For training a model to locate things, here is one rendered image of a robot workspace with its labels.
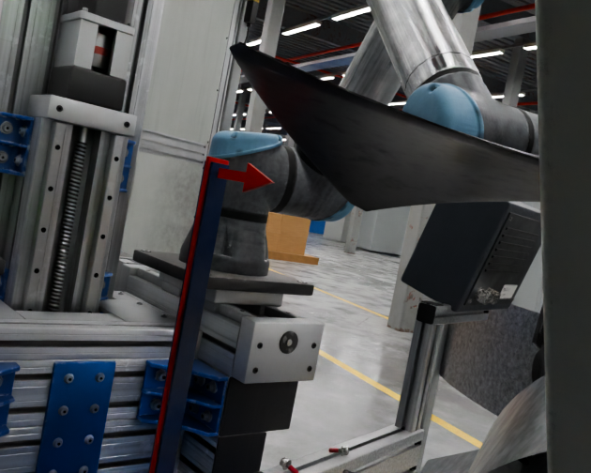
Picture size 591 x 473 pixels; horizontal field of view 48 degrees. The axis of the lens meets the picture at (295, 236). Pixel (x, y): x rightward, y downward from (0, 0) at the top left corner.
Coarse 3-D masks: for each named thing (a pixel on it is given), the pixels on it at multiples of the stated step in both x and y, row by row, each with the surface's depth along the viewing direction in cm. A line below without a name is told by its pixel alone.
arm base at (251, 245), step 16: (224, 208) 104; (192, 224) 109; (224, 224) 104; (240, 224) 105; (256, 224) 106; (224, 240) 104; (240, 240) 104; (256, 240) 106; (224, 256) 103; (240, 256) 104; (256, 256) 106; (240, 272) 104; (256, 272) 106
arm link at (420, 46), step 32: (384, 0) 73; (416, 0) 70; (384, 32) 72; (416, 32) 67; (448, 32) 67; (416, 64) 66; (448, 64) 64; (416, 96) 62; (448, 96) 59; (480, 96) 61; (480, 128) 59; (512, 128) 61
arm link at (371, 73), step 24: (456, 0) 91; (480, 0) 93; (360, 48) 100; (384, 48) 97; (360, 72) 100; (384, 72) 98; (384, 96) 101; (312, 168) 108; (312, 192) 110; (336, 192) 111; (312, 216) 114; (336, 216) 115
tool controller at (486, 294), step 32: (448, 224) 103; (480, 224) 100; (512, 224) 102; (416, 256) 106; (448, 256) 103; (480, 256) 100; (512, 256) 109; (416, 288) 106; (448, 288) 103; (480, 288) 104; (512, 288) 118
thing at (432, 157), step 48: (240, 48) 36; (288, 96) 40; (336, 96) 36; (336, 144) 45; (384, 144) 42; (432, 144) 38; (480, 144) 33; (384, 192) 51; (432, 192) 48; (480, 192) 46; (528, 192) 43
